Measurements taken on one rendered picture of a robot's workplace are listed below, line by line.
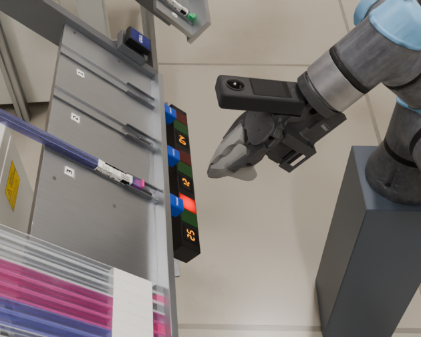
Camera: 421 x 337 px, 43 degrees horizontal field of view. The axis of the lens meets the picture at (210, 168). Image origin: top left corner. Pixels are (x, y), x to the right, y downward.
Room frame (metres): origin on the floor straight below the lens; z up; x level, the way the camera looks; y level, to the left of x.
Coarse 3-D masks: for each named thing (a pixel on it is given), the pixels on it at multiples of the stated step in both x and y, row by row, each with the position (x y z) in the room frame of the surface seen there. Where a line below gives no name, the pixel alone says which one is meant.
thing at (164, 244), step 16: (160, 80) 0.81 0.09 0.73; (160, 96) 0.76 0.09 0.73; (160, 112) 0.71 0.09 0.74; (160, 128) 0.67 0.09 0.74; (160, 144) 0.63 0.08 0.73; (160, 160) 0.60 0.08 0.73; (160, 176) 0.56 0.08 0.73; (160, 192) 0.53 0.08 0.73; (160, 208) 0.50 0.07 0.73; (160, 224) 0.47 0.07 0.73; (160, 240) 0.44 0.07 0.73; (160, 256) 0.42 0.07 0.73; (160, 272) 0.39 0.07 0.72; (176, 320) 0.32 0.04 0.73; (176, 336) 0.30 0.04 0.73
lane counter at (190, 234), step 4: (184, 228) 0.51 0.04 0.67; (188, 228) 0.51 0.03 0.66; (184, 232) 0.50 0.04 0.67; (188, 232) 0.51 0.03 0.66; (192, 232) 0.51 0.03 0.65; (196, 232) 0.52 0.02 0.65; (184, 236) 0.49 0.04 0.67; (188, 236) 0.50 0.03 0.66; (192, 236) 0.50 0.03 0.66; (196, 236) 0.51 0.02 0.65; (188, 240) 0.49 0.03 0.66; (192, 240) 0.49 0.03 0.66; (196, 240) 0.50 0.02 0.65; (196, 244) 0.49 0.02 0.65
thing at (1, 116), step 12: (0, 108) 0.52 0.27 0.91; (0, 120) 0.51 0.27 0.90; (12, 120) 0.51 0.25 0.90; (24, 132) 0.51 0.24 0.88; (36, 132) 0.51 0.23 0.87; (48, 144) 0.51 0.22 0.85; (60, 144) 0.52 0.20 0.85; (72, 156) 0.51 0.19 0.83; (84, 156) 0.52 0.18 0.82; (132, 180) 0.53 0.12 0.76
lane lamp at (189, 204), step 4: (180, 196) 0.58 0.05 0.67; (184, 196) 0.58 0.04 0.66; (184, 200) 0.57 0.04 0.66; (188, 200) 0.58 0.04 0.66; (192, 200) 0.58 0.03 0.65; (184, 204) 0.56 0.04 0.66; (188, 204) 0.57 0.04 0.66; (192, 204) 0.57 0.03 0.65; (184, 208) 0.55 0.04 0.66; (188, 208) 0.56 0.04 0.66; (192, 208) 0.56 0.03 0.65; (192, 212) 0.55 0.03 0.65
